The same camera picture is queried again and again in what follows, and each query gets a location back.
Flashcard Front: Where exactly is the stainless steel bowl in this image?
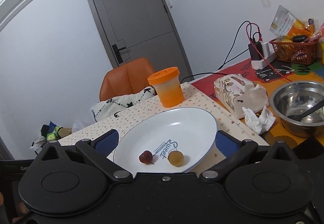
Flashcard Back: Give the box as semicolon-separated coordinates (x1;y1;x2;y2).
269;81;323;138

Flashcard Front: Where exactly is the snack bag pouch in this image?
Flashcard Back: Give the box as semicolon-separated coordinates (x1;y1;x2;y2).
270;5;297;38

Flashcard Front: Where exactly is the cluttered storage rack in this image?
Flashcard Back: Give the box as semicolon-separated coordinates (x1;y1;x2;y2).
30;122;72;154

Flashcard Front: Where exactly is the crumpled white tissue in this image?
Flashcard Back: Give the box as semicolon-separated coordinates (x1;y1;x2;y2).
242;106;276;135

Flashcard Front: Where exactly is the floral tissue pack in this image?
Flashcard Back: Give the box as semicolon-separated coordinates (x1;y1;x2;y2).
214;74;269;119

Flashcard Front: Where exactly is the white plate blue rim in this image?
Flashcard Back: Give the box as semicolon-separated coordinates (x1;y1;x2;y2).
113;107;217;175

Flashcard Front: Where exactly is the black cable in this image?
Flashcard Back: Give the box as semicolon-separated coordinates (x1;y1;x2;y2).
180;20;257;84

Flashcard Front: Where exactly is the floral white tablecloth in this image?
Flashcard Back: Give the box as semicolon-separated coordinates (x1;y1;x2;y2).
60;84;267;175

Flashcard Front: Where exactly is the orange leather chair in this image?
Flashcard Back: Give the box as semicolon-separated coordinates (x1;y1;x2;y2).
99;58;155;101

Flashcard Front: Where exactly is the black door handle lock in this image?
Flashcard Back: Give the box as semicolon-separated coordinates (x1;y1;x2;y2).
112;44;126;64

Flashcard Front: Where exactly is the black charger adapter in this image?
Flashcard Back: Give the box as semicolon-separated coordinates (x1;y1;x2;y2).
248;41;264;61

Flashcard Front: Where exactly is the red cable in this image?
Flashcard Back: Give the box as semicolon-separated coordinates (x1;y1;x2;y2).
245;22;293;83

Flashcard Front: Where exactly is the grey door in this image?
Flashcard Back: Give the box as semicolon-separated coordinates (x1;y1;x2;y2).
88;0;193;81

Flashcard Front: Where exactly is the brown longan fruit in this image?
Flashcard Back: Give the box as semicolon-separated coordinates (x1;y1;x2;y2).
167;151;184;167

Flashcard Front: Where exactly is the white plastic bag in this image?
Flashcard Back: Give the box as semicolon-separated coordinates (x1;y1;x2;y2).
71;120;92;133

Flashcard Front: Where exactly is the orange lidded plastic container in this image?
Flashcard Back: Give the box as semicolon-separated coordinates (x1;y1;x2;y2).
148;67;184;108

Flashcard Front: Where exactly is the white power strip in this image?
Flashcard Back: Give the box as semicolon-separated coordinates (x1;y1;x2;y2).
251;53;277;71

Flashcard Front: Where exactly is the person's left hand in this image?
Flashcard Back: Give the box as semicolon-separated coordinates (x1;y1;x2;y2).
0;193;28;223

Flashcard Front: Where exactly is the orange plastic basket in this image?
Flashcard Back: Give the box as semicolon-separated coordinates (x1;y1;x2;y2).
269;39;317;65

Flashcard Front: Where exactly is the red patterned table mat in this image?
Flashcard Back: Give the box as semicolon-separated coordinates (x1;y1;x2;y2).
192;59;323;102

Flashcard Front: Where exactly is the white black patterned cushion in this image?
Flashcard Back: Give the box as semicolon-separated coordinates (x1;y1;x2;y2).
91;86;156;122

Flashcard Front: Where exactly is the dark red jujube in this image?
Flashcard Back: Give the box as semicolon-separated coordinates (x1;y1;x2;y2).
138;151;153;165

